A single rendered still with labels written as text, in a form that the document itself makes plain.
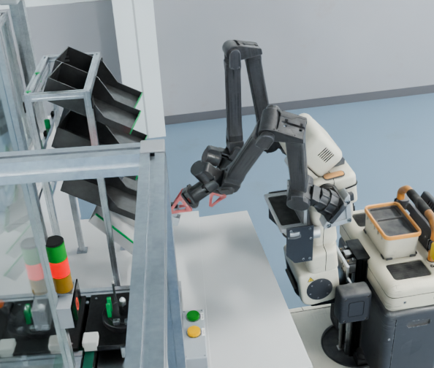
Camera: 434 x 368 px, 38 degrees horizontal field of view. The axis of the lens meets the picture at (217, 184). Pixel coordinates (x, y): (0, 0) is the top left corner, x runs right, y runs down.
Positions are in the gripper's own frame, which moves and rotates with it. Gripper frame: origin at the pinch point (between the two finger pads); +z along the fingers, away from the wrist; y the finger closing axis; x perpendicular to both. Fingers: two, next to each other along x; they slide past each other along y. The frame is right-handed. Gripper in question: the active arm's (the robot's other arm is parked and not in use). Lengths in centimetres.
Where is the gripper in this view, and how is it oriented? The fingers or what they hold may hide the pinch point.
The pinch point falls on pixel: (172, 209)
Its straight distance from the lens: 220.9
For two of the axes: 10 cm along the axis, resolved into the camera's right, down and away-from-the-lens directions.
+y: -0.5, 2.9, -9.6
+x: 5.8, 7.9, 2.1
